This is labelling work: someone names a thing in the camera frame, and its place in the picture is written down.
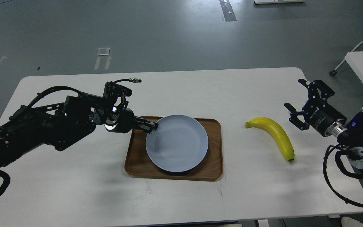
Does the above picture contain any white shoe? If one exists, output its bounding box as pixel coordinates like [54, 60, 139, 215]
[341, 217, 363, 227]

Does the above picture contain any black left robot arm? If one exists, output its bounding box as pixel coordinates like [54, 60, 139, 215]
[0, 78, 158, 196]

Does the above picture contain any yellow banana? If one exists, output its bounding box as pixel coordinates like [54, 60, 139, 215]
[245, 117, 295, 163]

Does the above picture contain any white furniture base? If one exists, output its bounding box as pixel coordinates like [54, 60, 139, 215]
[253, 0, 305, 5]

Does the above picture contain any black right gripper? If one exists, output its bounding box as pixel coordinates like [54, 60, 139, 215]
[284, 79, 347, 137]

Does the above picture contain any light blue round plate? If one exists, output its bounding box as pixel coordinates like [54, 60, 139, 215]
[145, 115, 209, 172]

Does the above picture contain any brown wooden tray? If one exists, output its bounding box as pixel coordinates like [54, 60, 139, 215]
[125, 116, 223, 181]

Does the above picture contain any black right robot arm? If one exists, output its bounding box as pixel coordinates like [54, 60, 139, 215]
[284, 79, 363, 208]

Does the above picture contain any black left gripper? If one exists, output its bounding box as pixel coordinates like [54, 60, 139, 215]
[104, 108, 158, 134]

